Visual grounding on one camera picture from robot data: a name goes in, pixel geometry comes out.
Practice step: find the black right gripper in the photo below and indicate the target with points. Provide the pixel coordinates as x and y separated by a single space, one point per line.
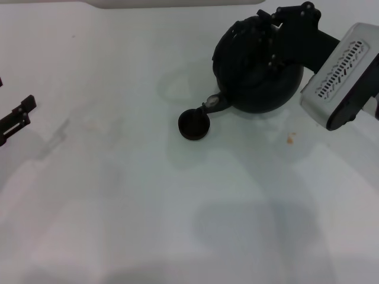
305 41

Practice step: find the black round teapot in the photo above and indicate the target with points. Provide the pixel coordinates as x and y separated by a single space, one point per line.
260 94

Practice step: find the dark brown teacup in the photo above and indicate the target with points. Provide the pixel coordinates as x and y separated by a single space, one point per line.
194 128

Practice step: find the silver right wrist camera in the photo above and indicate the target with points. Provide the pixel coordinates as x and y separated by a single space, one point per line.
340 80

